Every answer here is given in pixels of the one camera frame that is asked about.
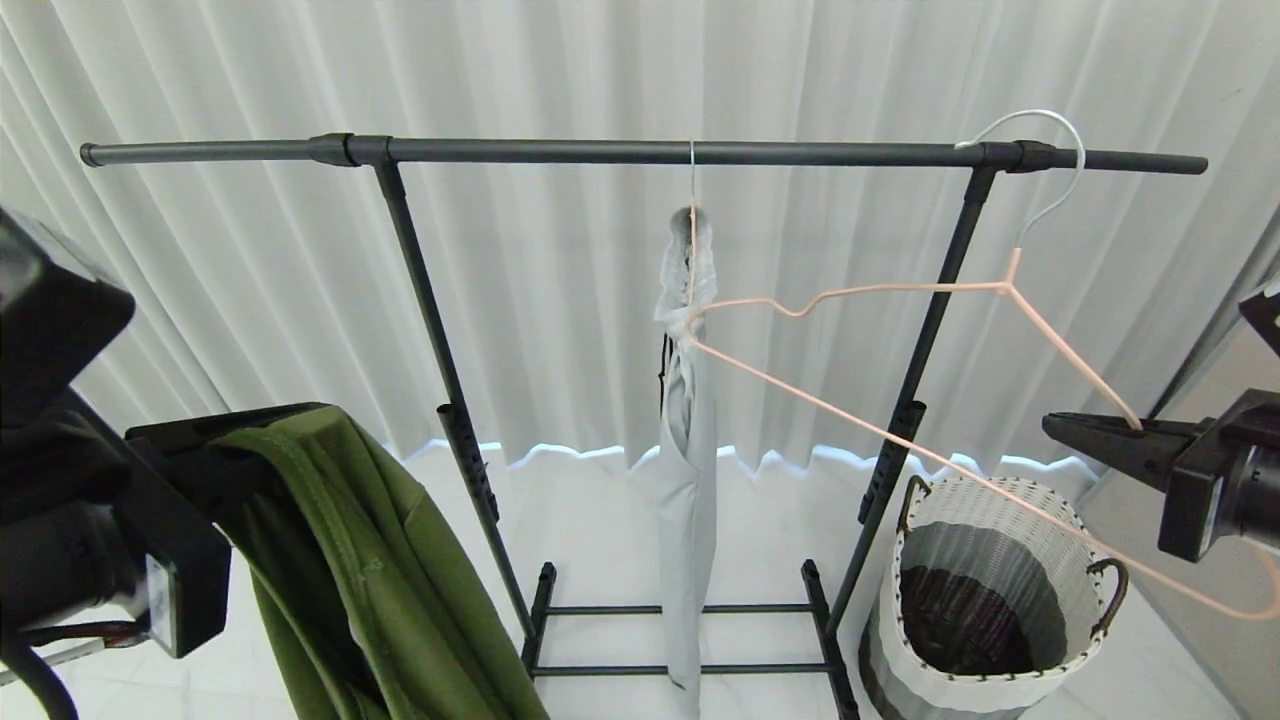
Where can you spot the green garment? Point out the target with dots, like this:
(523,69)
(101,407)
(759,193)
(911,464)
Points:
(380,560)

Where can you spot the pink clothes hanger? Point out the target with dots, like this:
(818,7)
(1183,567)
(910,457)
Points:
(1010,288)
(692,200)

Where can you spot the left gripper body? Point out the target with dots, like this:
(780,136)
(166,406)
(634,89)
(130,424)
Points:
(100,530)

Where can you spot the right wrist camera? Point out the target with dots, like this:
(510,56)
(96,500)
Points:
(1268,320)

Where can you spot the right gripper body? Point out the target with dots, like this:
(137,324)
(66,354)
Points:
(1230,480)

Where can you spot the black clothes rack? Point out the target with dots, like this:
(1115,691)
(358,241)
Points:
(600,152)

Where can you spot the white curtain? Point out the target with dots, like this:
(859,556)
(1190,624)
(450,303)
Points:
(300,70)

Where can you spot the pale grey shorts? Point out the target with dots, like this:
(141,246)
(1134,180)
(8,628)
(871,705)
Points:
(690,500)

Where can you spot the white laundry basket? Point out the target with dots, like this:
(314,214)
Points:
(1000,510)

